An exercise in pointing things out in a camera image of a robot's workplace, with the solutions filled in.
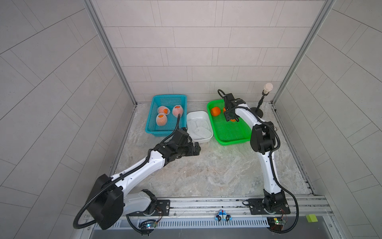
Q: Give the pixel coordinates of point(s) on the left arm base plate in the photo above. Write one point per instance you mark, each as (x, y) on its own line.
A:
(161, 208)

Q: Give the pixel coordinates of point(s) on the white foam net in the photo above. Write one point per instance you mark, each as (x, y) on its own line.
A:
(204, 131)
(192, 127)

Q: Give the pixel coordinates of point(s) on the aluminium corner post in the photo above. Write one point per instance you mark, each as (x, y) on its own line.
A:
(89, 6)
(321, 17)

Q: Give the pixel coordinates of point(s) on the black stand with bulb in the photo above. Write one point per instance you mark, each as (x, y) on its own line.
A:
(256, 111)

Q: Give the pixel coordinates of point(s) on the white plastic tub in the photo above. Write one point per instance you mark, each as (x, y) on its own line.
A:
(201, 118)

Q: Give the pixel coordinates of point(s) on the aluminium corner post left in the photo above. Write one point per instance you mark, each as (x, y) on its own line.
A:
(89, 6)

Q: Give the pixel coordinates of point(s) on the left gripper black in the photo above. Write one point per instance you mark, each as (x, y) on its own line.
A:
(190, 151)

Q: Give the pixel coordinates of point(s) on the aluminium corner post right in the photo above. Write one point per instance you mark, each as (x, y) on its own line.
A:
(321, 17)

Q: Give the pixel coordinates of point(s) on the toy car sticker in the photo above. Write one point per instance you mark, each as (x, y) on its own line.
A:
(222, 215)

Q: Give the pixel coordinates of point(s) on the green plastic basket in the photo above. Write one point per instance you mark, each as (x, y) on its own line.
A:
(227, 132)

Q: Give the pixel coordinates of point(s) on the circuit board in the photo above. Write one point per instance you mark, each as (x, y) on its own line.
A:
(276, 223)
(148, 224)

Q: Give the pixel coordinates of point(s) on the right circuit board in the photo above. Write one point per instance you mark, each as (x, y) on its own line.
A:
(276, 223)

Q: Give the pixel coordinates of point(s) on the aluminium front rail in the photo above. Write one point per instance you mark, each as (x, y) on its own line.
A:
(198, 207)

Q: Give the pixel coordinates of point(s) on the teal plastic basket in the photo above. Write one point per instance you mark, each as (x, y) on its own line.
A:
(169, 101)

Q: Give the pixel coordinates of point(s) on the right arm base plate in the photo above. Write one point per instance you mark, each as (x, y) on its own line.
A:
(259, 206)

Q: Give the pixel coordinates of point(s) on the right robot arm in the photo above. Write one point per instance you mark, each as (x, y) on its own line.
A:
(264, 141)

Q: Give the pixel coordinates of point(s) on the left circuit board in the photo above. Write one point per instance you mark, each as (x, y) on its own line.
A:
(148, 224)

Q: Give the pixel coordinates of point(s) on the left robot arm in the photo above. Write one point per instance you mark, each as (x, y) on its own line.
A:
(110, 197)

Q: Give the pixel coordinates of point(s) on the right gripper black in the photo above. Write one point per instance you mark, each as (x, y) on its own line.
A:
(227, 116)

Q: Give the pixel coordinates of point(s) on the green sticky note block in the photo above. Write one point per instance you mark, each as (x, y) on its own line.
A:
(311, 218)

